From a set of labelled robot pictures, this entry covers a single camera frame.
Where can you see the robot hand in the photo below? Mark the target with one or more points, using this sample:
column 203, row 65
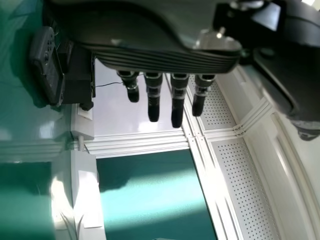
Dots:
column 150, row 32

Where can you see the black oven with glass door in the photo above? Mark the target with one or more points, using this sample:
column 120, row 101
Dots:
column 75, row 75

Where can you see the white socket strip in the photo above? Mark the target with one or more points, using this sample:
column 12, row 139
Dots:
column 85, row 120
column 86, row 190

